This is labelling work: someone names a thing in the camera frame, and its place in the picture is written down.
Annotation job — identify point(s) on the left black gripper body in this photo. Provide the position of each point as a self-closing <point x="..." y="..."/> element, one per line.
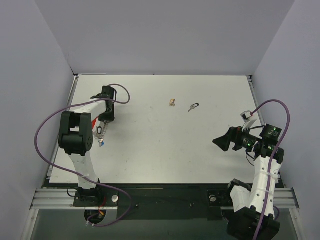
<point x="106" y="117"/>

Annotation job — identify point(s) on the key with black ring tag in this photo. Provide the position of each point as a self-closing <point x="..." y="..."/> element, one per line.
<point x="193" y="106"/>

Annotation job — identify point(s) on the key with black white tag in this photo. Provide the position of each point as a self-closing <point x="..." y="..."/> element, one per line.
<point x="99" y="130"/>

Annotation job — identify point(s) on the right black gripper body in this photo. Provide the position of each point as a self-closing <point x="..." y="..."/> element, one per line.
<point x="233" y="139"/>

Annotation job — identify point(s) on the aluminium frame rail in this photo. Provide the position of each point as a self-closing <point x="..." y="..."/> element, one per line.
<point x="58" y="199"/>

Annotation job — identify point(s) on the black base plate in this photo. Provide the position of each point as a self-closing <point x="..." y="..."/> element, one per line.
<point x="154" y="202"/>

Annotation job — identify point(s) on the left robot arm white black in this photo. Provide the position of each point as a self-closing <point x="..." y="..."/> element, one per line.
<point x="76" y="137"/>

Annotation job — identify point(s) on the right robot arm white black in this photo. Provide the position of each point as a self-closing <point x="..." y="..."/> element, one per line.
<point x="253" y="214"/>

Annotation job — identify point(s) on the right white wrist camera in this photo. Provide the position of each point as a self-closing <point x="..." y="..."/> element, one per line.
<point x="249" y="120"/>

